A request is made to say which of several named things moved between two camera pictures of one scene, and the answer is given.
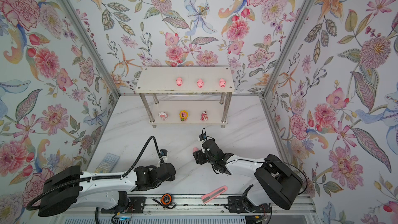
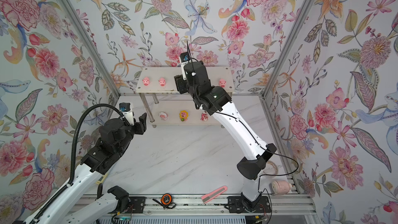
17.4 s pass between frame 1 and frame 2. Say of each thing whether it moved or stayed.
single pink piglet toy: stayed
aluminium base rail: stayed
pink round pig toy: stayed
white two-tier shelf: stayed
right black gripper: moved
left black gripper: moved
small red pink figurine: stayed
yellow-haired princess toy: stayed
